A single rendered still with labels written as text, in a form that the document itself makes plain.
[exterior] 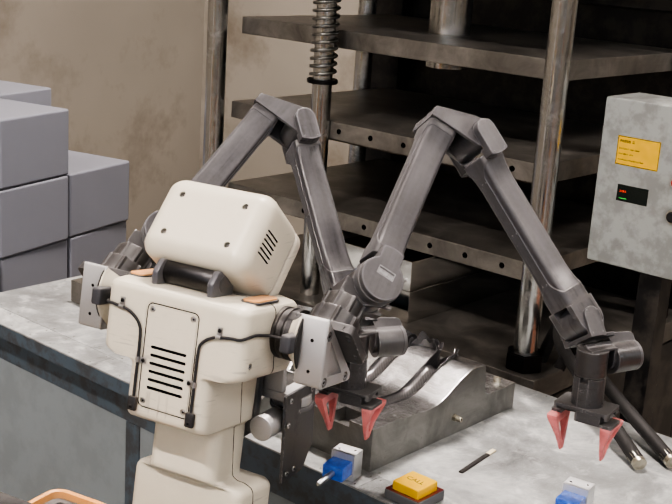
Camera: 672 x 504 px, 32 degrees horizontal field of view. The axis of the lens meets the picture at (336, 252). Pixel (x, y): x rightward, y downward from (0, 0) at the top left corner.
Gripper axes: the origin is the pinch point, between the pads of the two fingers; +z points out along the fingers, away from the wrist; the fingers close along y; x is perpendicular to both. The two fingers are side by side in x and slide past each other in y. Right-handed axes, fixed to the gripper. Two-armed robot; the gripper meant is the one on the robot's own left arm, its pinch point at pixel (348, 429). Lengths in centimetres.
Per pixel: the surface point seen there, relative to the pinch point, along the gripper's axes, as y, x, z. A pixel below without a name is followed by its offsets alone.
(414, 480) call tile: -14.4, 0.3, 6.3
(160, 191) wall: 281, -326, 49
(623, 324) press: -19, -134, 11
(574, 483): -40.7, -12.8, 4.9
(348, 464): -1.6, 2.2, 5.8
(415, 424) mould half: -6.2, -18.0, 3.7
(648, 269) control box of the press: -34, -87, -18
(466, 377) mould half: -10.2, -34.1, -2.2
